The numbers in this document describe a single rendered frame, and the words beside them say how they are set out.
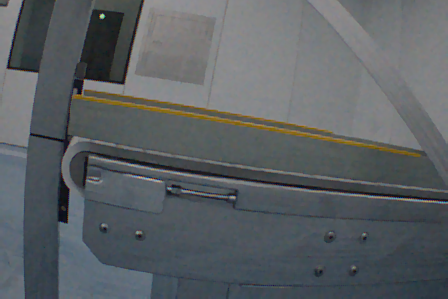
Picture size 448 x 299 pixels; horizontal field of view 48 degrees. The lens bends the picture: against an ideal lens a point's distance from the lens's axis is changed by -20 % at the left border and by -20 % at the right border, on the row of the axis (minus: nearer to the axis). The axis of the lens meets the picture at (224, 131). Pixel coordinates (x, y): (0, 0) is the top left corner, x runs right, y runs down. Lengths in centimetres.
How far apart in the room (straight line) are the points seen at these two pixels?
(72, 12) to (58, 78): 9
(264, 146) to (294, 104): 574
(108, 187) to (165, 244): 7
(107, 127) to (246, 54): 555
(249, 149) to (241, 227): 7
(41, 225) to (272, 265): 38
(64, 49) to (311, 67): 563
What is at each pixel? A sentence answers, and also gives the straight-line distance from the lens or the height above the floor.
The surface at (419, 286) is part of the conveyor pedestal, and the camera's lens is 69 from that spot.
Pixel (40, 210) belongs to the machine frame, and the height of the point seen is 69.
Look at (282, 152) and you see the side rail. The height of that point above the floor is 85.
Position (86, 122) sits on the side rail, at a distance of 49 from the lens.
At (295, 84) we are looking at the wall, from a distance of 624.
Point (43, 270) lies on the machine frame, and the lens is 83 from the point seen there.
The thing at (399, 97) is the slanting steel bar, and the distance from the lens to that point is 50.
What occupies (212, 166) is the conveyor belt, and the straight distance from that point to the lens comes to 52.
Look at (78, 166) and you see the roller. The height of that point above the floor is 81.
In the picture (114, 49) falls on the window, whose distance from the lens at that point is 568.
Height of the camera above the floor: 88
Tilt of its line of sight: 3 degrees down
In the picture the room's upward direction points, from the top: 10 degrees clockwise
